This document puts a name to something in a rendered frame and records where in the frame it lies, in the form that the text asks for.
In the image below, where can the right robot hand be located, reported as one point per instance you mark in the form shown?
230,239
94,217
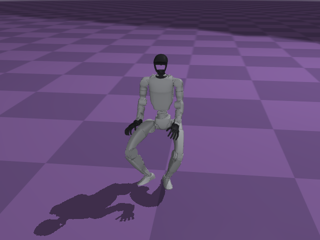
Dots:
132,125

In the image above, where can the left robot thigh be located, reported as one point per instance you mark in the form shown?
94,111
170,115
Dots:
178,144

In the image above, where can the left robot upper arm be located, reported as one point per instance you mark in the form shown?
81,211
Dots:
179,91

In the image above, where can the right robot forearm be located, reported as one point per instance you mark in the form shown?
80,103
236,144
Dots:
140,111

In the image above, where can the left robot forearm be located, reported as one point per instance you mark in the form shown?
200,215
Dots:
178,114

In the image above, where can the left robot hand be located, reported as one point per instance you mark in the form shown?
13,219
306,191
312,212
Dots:
174,129

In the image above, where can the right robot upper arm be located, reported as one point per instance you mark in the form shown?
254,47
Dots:
143,90

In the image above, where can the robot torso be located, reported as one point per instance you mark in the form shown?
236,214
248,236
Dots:
161,92

